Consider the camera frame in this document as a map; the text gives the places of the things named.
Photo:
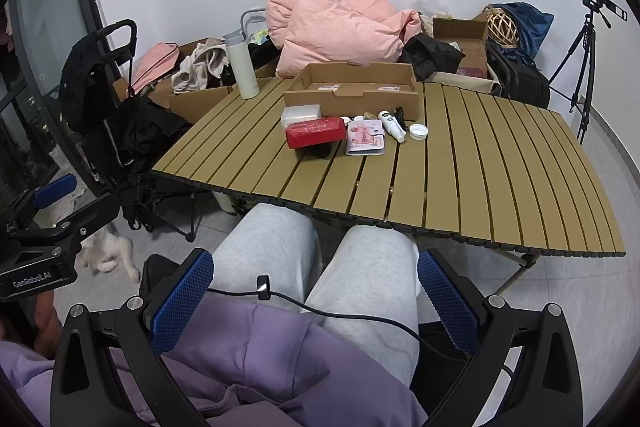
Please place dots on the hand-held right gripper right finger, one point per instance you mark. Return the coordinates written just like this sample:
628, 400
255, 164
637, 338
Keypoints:
447, 302

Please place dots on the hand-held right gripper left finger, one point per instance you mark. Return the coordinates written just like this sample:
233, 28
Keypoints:
182, 302

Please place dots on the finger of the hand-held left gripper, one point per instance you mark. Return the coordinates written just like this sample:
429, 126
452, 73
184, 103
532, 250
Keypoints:
55, 191
95, 212

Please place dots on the large white screw cap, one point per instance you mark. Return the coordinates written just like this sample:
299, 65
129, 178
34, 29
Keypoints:
418, 131

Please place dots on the pink patterned card wallet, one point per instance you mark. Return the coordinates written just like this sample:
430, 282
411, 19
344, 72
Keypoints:
365, 138

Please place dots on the white bottle with nozzle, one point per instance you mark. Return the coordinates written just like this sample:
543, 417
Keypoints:
392, 124

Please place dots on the red box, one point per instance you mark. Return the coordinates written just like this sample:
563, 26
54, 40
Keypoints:
315, 133

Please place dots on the shallow cardboard tray box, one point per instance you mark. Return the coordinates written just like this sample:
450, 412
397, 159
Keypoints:
350, 94

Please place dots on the person's left hand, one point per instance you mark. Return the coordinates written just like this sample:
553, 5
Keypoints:
46, 322

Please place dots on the white cat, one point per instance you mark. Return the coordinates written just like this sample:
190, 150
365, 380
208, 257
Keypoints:
110, 252

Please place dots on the person's right leg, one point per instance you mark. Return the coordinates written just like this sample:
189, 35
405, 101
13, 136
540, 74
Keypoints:
370, 287

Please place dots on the person's leg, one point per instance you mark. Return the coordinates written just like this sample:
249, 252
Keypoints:
370, 287
265, 247

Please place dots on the person's left leg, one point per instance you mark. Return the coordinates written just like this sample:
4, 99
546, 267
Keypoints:
265, 247

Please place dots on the purple jacket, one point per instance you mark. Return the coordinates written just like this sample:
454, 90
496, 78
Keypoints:
260, 372

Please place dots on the black trolley cart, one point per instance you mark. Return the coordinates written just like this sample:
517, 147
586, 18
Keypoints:
95, 77

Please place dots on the cardboard box with clothes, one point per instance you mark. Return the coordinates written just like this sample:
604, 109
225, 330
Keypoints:
200, 99

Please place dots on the glass door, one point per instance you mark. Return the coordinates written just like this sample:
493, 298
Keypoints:
47, 32

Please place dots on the pink backpack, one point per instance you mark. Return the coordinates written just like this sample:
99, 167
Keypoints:
155, 63

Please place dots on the beige clothes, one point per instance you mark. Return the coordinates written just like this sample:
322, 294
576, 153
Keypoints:
200, 68

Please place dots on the white thermos bottle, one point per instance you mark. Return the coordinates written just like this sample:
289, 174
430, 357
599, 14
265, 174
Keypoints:
242, 67

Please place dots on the beige tote bag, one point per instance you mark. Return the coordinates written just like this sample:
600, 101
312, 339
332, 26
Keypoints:
465, 83

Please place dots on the pink white sticker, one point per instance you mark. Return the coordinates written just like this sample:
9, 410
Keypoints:
393, 88
321, 88

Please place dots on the black garment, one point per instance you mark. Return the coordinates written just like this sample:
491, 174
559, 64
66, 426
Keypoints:
262, 53

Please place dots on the black suitcase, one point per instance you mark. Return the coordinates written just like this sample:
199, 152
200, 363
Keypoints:
520, 82

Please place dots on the black bag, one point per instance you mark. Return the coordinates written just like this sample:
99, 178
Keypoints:
432, 54

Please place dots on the black tripod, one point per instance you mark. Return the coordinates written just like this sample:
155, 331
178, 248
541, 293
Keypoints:
582, 72

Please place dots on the woven rattan basket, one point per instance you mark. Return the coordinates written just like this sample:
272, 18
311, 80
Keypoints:
501, 27

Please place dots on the blue bag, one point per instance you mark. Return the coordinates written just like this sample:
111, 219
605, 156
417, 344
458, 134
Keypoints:
527, 24

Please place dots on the pink down jacket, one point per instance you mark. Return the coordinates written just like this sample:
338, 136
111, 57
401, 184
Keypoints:
330, 32

